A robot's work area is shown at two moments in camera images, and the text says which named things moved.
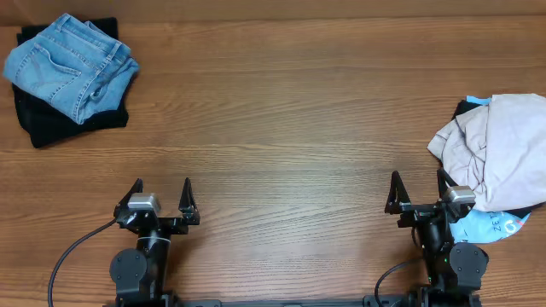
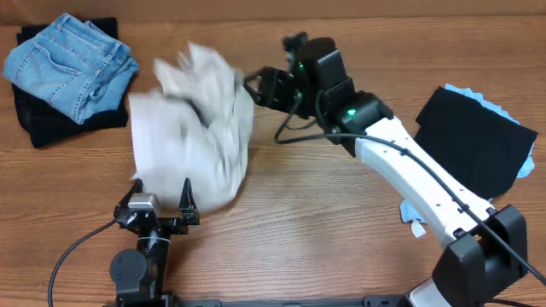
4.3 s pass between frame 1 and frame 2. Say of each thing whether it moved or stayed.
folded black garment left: stayed
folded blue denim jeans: stayed
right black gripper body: moved
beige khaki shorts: moved
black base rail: stayed
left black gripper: stayed
